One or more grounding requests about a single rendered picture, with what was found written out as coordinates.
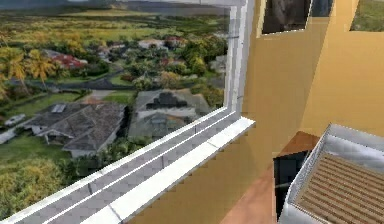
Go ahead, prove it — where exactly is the white framed window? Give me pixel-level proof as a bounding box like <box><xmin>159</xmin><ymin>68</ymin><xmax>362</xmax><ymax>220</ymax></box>
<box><xmin>0</xmin><ymin>0</ymin><xmax>257</xmax><ymax>224</ymax></box>

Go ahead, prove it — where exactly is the black box under bed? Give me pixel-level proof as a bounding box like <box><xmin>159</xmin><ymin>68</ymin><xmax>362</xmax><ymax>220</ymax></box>
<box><xmin>273</xmin><ymin>150</ymin><xmax>311</xmax><ymax>221</ymax></box>

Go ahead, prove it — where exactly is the white bed with slatted base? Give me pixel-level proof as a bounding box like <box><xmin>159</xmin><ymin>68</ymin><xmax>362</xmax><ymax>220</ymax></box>
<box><xmin>277</xmin><ymin>123</ymin><xmax>384</xmax><ymax>224</ymax></box>

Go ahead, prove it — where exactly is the dark framed wall picture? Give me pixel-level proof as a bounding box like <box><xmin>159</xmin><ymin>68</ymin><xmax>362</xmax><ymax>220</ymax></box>
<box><xmin>261</xmin><ymin>0</ymin><xmax>314</xmax><ymax>35</ymax></box>

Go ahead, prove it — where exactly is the dark narrow wall picture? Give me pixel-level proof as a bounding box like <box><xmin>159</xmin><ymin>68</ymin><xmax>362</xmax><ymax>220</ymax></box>
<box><xmin>310</xmin><ymin>0</ymin><xmax>334</xmax><ymax>18</ymax></box>

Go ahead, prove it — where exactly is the green framed wall picture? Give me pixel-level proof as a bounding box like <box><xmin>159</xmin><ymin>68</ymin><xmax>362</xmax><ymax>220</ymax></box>
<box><xmin>349</xmin><ymin>0</ymin><xmax>384</xmax><ymax>33</ymax></box>

